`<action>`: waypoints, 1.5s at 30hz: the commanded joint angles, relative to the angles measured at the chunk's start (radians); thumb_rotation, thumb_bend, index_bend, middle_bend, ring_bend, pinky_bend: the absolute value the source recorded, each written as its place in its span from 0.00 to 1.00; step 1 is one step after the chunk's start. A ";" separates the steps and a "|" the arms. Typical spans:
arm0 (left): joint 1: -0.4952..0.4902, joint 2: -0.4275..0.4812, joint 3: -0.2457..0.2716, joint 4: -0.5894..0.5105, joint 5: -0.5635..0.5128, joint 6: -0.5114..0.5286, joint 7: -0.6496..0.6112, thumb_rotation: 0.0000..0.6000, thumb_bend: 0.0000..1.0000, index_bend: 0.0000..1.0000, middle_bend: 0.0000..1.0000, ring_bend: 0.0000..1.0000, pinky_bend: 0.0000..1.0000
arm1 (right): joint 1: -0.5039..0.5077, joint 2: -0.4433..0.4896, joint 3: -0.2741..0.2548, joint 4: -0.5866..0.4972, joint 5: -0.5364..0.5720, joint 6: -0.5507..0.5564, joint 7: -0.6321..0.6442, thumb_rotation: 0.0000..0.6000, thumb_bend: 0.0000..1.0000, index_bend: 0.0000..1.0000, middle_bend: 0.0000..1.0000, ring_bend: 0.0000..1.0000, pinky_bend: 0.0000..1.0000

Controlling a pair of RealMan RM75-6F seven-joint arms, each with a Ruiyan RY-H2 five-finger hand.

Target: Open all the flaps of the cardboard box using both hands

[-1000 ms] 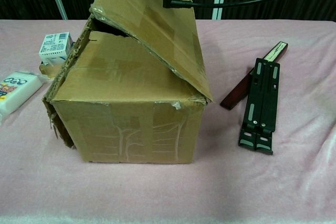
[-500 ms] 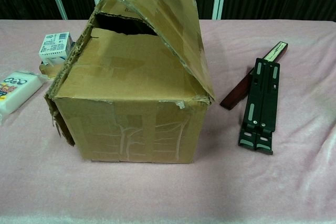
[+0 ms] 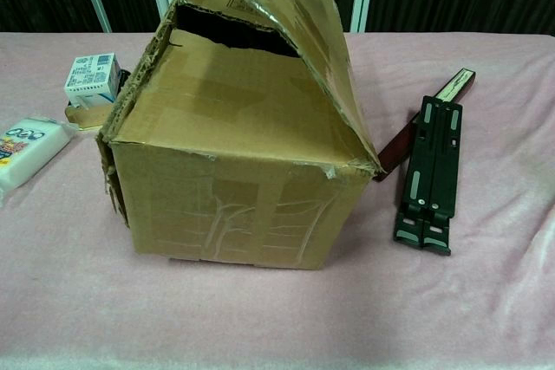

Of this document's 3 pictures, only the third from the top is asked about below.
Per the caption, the brown cardboard shipping box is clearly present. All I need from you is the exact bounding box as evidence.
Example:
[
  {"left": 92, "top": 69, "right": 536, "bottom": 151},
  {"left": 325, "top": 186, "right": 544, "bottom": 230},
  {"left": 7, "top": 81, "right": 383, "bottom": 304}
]
[{"left": 94, "top": 0, "right": 383, "bottom": 272}]

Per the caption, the dark red flat box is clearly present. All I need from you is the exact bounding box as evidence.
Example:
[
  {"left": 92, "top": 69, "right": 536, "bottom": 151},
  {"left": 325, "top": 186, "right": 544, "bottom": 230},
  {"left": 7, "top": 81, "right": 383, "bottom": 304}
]
[{"left": 372, "top": 67, "right": 477, "bottom": 184}]

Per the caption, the small white blue carton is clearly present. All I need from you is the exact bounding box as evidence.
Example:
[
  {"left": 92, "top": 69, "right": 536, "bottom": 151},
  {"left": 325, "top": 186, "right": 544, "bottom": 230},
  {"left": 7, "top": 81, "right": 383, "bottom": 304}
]
[{"left": 63, "top": 52, "right": 122, "bottom": 107}]

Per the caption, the black folding stand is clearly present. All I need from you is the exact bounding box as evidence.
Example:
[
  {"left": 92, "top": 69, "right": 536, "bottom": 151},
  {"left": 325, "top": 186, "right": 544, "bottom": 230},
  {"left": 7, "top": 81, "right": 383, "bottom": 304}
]
[{"left": 393, "top": 94, "right": 464, "bottom": 256}]

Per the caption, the pink table cloth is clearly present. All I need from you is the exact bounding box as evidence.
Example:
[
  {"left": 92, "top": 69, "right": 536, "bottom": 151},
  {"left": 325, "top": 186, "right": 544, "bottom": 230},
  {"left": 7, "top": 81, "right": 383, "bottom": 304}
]
[{"left": 0, "top": 31, "right": 555, "bottom": 370}]

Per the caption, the white tissue pack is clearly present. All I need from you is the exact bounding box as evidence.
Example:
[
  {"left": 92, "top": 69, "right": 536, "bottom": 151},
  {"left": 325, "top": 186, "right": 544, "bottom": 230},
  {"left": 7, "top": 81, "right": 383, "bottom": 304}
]
[{"left": 0, "top": 114, "right": 82, "bottom": 209}]

